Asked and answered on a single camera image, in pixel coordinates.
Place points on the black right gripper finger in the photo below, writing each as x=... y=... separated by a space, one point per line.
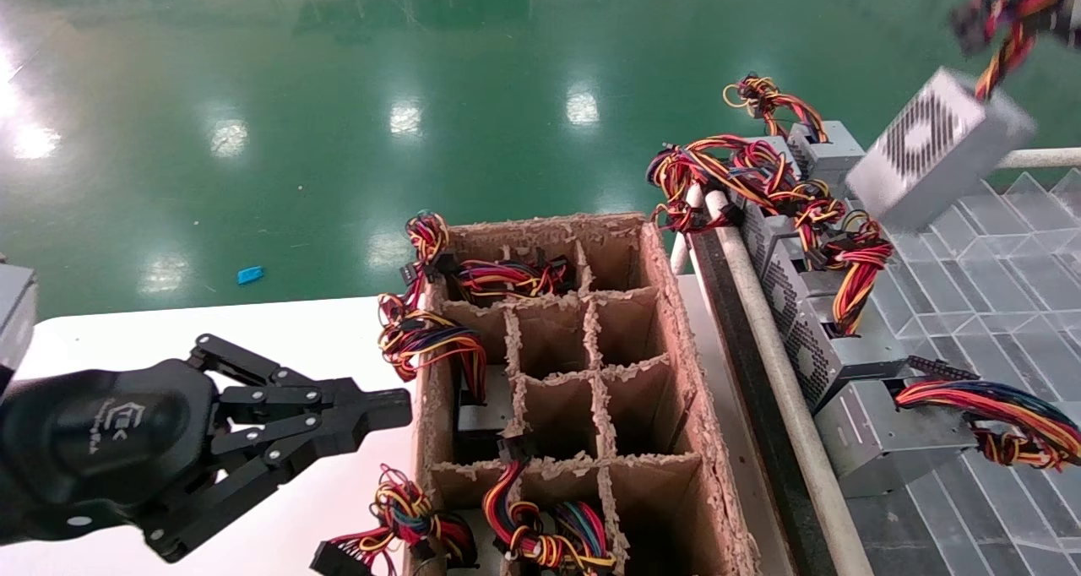
x=1068 y=10

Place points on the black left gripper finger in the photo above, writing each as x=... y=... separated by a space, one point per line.
x=253 y=475
x=287 y=394

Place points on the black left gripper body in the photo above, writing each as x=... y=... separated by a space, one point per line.
x=93 y=441

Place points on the grey perforated power supply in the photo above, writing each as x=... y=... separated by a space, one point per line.
x=764 y=238
x=929 y=149
x=861 y=348

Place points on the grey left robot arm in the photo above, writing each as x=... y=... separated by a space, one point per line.
x=15 y=314

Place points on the small blue scrap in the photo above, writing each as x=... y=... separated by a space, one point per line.
x=251 y=275

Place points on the clear ribbed plastic panel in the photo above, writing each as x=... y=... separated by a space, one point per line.
x=1013 y=306

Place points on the brown cardboard divider box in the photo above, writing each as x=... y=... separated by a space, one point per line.
x=642 y=407

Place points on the short white rail pipe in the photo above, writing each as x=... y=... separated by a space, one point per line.
x=680 y=259

